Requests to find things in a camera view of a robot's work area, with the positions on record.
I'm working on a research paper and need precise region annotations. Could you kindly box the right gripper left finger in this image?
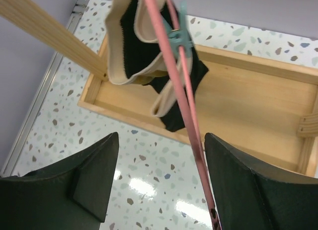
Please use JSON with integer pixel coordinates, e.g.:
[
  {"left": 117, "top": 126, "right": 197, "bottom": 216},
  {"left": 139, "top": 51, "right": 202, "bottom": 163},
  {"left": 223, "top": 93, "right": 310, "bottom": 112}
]
[{"left": 0, "top": 132, "right": 119, "bottom": 230}]

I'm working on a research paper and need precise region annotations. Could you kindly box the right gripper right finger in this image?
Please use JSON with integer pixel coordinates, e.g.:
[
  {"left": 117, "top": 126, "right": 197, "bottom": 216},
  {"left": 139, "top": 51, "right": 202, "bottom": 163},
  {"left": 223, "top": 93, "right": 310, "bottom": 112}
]
[{"left": 204, "top": 133, "right": 318, "bottom": 230}]

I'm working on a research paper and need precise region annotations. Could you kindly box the wooden rack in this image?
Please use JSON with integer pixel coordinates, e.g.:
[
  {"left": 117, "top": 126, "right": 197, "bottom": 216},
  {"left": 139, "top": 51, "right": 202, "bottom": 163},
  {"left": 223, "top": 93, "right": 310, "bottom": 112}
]
[{"left": 0, "top": 0, "right": 318, "bottom": 178}]

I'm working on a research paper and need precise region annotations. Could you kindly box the black beige underwear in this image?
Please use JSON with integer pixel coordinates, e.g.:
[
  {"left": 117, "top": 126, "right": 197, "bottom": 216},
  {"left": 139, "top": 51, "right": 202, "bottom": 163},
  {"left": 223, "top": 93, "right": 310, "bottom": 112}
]
[{"left": 103, "top": 0, "right": 210, "bottom": 133}]

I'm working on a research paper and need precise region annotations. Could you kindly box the light blue clothespin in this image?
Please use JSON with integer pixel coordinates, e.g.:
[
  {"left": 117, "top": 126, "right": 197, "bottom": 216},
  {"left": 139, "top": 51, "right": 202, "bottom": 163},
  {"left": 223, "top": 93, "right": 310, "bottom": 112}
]
[{"left": 162, "top": 0, "right": 193, "bottom": 58}]

